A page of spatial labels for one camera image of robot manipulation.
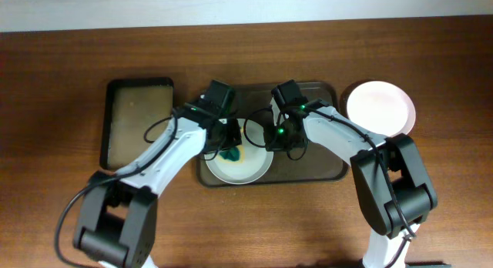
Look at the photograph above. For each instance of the small black water tray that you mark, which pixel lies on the small black water tray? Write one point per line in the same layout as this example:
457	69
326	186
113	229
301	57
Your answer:
131	107

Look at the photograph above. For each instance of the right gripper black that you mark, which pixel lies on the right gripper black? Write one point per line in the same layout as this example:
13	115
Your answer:
273	145

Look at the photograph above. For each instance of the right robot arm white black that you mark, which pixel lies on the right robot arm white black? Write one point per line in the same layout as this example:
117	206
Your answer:
394	190

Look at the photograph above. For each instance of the pinkish white plate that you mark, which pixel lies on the pinkish white plate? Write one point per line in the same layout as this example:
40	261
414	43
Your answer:
381	107

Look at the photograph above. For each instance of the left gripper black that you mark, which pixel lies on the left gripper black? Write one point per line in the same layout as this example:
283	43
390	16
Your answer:
236	141

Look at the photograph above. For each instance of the light blue plate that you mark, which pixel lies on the light blue plate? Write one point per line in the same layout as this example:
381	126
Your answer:
252	162

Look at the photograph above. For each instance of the green yellow sponge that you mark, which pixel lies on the green yellow sponge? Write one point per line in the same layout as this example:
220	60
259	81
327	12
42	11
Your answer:
234	154

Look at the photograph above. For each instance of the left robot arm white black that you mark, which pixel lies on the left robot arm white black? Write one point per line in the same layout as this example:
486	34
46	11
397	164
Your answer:
118	217

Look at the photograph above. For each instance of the large brown serving tray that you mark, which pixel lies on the large brown serving tray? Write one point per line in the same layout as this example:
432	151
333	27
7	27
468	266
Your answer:
318	163

